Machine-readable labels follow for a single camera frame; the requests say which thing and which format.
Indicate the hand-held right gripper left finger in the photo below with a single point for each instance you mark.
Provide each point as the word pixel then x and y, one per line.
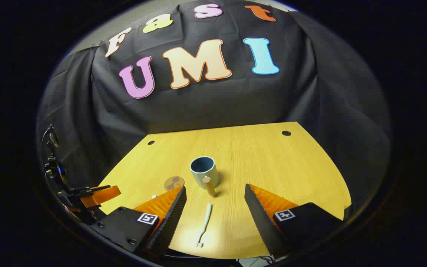
pixel 171 218

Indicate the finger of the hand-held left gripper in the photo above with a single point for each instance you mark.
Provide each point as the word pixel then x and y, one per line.
pixel 100 194

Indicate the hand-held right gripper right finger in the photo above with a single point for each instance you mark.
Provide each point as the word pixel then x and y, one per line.
pixel 260 218

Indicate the round brown coaster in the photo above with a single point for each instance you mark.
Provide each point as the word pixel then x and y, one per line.
pixel 172 183

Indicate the yellow wooden desktop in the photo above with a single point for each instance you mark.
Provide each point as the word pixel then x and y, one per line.
pixel 258 159

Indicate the black backdrop cloth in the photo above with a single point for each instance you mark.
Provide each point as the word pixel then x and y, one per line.
pixel 235 96

